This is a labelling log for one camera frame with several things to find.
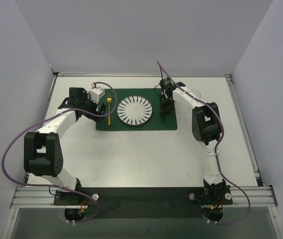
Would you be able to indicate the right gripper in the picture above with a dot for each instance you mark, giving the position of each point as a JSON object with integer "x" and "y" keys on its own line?
{"x": 166, "y": 107}

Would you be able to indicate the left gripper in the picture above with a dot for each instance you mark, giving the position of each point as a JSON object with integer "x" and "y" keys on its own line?
{"x": 94, "y": 109}

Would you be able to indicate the gold fork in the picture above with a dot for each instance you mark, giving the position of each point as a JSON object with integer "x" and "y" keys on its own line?
{"x": 109, "y": 100}

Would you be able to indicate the green placemat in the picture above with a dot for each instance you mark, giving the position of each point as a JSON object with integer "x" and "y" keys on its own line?
{"x": 155, "y": 122}

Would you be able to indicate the white plate with black stripes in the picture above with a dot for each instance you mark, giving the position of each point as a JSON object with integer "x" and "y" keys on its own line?
{"x": 134, "y": 110}

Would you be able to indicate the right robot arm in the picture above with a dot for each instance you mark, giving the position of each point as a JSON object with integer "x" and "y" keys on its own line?
{"x": 205, "y": 125}

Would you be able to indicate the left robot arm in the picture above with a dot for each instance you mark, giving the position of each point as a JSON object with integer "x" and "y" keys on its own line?
{"x": 42, "y": 149}

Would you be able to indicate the clear plastic cup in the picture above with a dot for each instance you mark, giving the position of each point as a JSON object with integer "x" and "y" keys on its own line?
{"x": 196, "y": 93}

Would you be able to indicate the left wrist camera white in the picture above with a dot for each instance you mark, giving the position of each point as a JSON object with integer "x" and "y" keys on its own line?
{"x": 96, "y": 94}

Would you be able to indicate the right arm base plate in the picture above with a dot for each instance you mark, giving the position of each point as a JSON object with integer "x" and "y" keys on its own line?
{"x": 197, "y": 196}

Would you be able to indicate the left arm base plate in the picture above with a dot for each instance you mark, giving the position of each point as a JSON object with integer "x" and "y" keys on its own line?
{"x": 71, "y": 199}

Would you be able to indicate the aluminium front frame rail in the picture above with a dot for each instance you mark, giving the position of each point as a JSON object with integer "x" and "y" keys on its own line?
{"x": 43, "y": 197}

